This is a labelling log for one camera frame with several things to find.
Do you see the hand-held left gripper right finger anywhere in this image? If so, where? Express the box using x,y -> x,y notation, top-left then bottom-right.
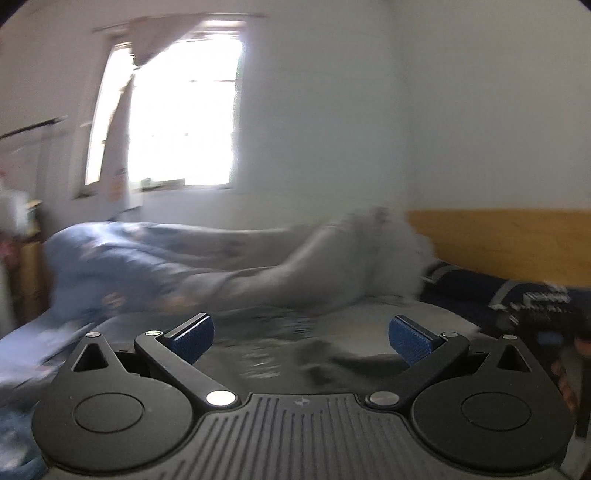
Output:
364,315 -> 541,411

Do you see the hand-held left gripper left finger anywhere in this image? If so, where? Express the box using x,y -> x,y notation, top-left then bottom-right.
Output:
69,312 -> 242,409

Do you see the grey t-shirt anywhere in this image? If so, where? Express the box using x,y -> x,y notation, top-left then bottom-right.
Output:
203,318 -> 416,395

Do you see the person's right hand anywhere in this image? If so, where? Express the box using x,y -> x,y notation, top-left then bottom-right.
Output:
551,336 -> 585,418

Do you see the navy blue cloth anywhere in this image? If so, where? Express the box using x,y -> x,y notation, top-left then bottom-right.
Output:
422,259 -> 591,333

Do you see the wooden headboard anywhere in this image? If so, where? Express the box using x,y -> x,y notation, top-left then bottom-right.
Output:
406,209 -> 591,289

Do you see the printed light blue duvet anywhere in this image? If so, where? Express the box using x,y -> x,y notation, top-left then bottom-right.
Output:
44,208 -> 437,324

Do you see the light blue bed sheet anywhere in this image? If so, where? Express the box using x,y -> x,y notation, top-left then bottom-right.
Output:
0,295 -> 490,416

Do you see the wooden nightstand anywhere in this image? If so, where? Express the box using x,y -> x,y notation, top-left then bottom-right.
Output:
16,237 -> 49,324

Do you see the white plastic bag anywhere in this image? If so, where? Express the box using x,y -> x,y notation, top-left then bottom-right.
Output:
0,178 -> 29,238

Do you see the window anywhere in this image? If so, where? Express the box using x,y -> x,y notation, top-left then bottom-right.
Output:
85,21 -> 245,197

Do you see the white curtain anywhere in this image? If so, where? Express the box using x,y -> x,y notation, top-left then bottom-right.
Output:
95,13 -> 269,208

